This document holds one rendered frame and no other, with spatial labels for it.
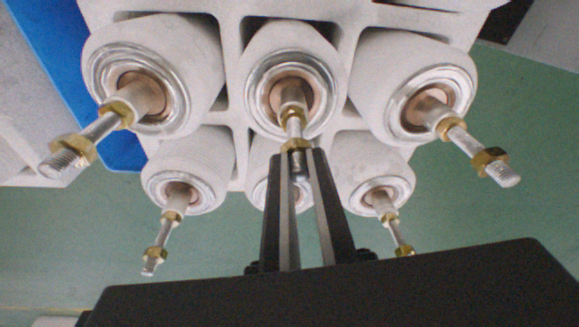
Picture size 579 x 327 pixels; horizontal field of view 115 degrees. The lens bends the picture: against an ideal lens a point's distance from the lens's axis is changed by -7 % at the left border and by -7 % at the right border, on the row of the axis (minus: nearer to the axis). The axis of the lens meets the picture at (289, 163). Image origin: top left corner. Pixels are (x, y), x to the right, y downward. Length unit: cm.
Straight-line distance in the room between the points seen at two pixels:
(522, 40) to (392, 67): 19
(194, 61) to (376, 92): 15
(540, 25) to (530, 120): 46
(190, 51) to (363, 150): 21
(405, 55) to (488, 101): 47
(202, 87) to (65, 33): 31
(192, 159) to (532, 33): 38
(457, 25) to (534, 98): 48
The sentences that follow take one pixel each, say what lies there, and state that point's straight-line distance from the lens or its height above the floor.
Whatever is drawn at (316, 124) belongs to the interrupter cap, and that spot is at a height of 25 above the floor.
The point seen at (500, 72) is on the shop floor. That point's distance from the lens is 63.
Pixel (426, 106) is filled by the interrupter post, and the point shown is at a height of 26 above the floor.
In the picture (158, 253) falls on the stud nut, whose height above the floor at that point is 32.
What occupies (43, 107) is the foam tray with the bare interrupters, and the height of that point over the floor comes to 13.
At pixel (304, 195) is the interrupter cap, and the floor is 25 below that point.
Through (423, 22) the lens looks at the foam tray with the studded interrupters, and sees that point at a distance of 27.
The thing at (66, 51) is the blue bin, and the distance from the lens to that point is 46.
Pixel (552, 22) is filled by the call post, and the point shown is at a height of 19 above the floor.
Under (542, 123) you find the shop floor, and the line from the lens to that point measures 82.
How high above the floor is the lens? 41
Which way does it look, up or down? 49 degrees down
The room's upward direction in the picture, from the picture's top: 176 degrees clockwise
